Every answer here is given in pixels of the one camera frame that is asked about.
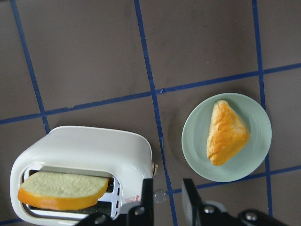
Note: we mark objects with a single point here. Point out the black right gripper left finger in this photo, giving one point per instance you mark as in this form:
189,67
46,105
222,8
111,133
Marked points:
143,214

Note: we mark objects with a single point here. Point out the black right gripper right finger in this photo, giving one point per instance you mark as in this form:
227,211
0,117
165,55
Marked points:
192,204

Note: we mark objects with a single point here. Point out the white toaster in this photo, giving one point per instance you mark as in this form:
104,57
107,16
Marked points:
122,156

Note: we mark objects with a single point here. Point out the bread slice in toaster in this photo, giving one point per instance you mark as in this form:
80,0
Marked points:
62,191

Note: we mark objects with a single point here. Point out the green plate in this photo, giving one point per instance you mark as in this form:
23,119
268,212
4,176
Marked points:
196,130

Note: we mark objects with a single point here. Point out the triangular pastry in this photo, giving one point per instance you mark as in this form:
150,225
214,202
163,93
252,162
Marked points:
228,134

